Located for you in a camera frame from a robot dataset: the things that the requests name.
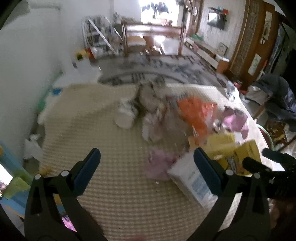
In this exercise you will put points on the dark blue jacket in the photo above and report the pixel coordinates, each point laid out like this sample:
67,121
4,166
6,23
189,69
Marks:
274,92

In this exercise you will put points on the pink crumpled wrapper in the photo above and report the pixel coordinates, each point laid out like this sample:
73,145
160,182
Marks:
158,163

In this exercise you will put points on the grey paper ball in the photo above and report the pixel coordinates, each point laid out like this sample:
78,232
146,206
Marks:
150,93

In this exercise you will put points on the yellow carton box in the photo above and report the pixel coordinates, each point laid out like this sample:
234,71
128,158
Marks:
228,149

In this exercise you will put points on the grey patterned rug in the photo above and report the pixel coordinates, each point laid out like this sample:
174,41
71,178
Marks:
172,68

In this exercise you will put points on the beige checkered table cloth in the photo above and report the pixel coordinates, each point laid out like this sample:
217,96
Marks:
119,196

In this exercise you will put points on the white metal shelf rack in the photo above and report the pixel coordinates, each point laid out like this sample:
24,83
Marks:
101,36

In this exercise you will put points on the white paper cup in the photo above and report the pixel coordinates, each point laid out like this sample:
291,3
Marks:
126,114

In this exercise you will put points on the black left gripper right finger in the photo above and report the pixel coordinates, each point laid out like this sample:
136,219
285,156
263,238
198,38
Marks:
251,219

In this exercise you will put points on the white low tv cabinet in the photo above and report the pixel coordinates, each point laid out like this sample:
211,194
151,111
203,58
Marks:
209,54

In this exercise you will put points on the wall mounted television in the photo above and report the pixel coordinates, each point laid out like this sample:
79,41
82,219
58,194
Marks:
217,18

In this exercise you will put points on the purple torn packaging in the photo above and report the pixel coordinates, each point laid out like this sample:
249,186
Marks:
235,120

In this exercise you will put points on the white blue carton box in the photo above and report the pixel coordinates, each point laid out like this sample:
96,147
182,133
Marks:
185,174

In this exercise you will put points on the orange plastic bag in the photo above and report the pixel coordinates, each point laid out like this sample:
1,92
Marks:
199,115

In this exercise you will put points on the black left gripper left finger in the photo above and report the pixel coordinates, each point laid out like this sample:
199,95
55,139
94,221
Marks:
53,211

